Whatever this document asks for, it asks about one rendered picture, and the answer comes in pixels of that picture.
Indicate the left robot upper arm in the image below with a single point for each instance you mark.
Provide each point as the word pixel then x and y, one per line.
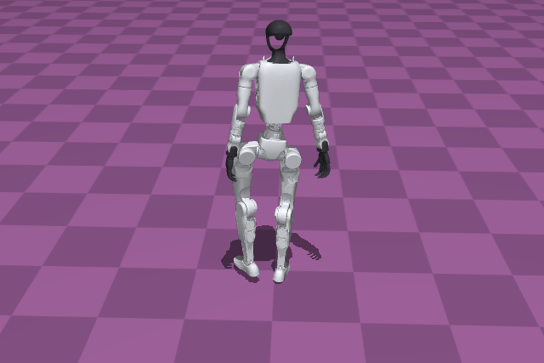
pixel 246 74

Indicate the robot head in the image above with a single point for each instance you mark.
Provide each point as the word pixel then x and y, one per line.
pixel 279 29

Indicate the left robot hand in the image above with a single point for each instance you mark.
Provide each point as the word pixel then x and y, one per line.
pixel 229 161

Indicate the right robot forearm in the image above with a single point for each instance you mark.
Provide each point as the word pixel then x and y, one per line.
pixel 319 129

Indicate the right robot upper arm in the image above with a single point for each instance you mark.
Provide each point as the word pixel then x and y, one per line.
pixel 311 90

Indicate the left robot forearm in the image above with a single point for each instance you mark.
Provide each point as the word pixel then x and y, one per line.
pixel 236 131

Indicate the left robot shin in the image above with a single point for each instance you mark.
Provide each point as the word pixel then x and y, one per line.
pixel 246 228

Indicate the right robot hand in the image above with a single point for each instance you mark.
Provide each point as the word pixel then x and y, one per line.
pixel 324 161

